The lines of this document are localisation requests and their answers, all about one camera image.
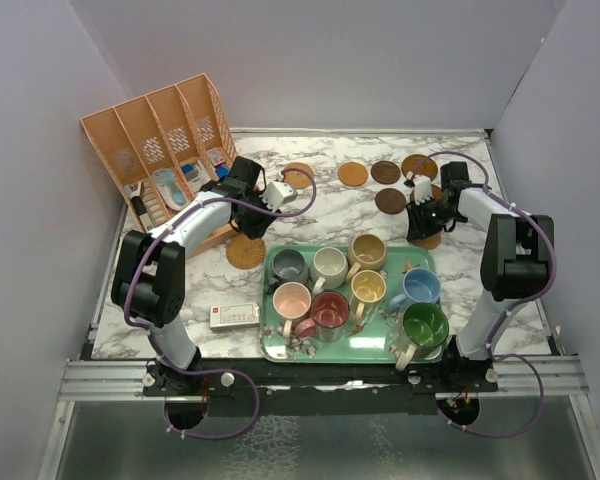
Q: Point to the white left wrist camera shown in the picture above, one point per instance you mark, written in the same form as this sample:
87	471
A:
277	194

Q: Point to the light wooden coaster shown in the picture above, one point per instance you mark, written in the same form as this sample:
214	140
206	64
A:
428	243

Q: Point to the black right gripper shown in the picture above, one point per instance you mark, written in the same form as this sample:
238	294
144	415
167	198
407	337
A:
417	228

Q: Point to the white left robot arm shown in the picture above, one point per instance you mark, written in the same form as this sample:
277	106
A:
149	281

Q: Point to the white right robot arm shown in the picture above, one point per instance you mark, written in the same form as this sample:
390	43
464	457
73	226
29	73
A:
518	262

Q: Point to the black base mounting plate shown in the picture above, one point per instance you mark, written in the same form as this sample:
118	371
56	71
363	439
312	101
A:
223	398

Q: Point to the blue ceramic mug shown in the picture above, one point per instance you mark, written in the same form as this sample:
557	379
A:
418	285

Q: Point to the green floral tray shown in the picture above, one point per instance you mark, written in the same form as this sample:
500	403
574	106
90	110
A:
370	345

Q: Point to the green floral mug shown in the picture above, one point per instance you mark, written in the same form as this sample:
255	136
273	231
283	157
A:
421	331

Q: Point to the white small card box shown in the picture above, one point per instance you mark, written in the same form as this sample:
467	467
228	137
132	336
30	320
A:
227	317

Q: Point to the dark walnut wooden coaster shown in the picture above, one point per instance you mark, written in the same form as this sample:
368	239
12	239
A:
385	172

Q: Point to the pink ceramic mug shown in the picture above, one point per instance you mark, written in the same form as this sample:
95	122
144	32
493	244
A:
291	301

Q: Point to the orange plastic file organizer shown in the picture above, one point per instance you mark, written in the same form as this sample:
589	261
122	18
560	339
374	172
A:
179	125

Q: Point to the tan ceramic mug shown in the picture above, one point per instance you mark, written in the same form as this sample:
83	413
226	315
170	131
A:
365	252

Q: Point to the grey ceramic mug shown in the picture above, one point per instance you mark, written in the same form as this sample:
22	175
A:
287	266

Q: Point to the cream ceramic mug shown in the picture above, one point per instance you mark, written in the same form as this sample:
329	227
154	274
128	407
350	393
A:
328	270

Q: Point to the yellow ceramic mug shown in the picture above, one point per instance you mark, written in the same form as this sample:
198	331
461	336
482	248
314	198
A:
368	289

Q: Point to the red ceramic mug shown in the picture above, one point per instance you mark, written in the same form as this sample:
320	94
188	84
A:
328	315

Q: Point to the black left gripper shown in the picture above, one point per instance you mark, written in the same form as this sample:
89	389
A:
255	230

